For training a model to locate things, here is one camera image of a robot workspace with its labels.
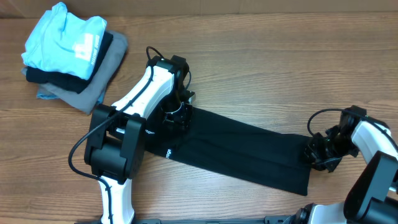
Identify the light blue folded t-shirt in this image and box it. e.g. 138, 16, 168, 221
21, 2, 107, 80

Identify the black folded shirt in stack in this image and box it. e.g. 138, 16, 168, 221
25, 32, 113, 93

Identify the grey folded shirt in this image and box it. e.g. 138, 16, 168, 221
39, 30, 128, 114

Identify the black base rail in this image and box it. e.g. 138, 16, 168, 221
74, 215, 290, 224

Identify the black t-shirt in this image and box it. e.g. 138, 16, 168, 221
146, 108, 311, 195

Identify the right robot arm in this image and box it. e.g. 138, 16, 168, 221
284, 105, 397, 224

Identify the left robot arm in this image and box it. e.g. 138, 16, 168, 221
84, 55, 194, 223

